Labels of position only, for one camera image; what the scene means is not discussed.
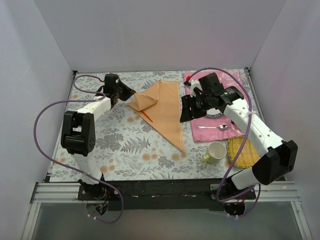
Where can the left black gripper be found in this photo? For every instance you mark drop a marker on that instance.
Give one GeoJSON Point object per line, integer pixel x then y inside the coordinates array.
{"type": "Point", "coordinates": [124, 90]}

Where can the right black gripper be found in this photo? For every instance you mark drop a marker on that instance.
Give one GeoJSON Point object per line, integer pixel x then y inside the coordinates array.
{"type": "Point", "coordinates": [190, 106]}

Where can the orange red stick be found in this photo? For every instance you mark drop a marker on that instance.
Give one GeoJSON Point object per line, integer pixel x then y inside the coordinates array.
{"type": "Point", "coordinates": [143, 112]}

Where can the orange satin napkin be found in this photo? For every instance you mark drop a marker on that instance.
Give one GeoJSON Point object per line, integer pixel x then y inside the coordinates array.
{"type": "Point", "coordinates": [161, 102]}

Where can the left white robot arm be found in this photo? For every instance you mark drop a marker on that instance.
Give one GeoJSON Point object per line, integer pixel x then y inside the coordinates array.
{"type": "Point", "coordinates": [78, 135]}

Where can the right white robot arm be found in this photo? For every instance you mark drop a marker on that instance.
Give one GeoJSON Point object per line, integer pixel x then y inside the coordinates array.
{"type": "Point", "coordinates": [277, 156]}

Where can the white plate green rim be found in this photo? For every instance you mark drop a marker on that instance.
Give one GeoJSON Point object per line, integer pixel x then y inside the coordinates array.
{"type": "Point", "coordinates": [213, 114]}

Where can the pink floral placemat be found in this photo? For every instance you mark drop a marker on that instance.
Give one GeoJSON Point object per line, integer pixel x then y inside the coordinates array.
{"type": "Point", "coordinates": [210, 135]}

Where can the silver spoon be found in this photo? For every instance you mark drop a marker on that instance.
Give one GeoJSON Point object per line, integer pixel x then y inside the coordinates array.
{"type": "Point", "coordinates": [222, 127]}

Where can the yellow-green mug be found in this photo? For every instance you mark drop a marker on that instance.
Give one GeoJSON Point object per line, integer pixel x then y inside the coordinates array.
{"type": "Point", "coordinates": [216, 151]}

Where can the yellow woven bamboo basket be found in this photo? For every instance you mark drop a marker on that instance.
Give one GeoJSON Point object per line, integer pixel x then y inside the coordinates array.
{"type": "Point", "coordinates": [248, 156]}

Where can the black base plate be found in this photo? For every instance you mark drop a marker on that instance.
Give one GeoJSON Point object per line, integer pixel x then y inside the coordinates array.
{"type": "Point", "coordinates": [159, 194]}

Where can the aluminium frame rail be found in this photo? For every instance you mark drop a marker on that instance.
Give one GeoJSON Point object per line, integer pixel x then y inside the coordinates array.
{"type": "Point", "coordinates": [164, 210]}

